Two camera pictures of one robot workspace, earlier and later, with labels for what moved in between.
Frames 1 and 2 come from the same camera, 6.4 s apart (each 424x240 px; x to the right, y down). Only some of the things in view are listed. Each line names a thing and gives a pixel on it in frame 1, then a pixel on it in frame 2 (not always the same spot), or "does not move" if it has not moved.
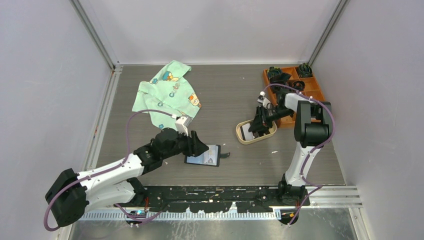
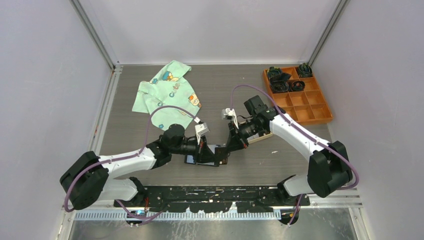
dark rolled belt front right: (299, 85) does not move
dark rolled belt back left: (276, 76) does not move
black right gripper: (257, 124) -> (235, 141)
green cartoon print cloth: (170, 93) does not move
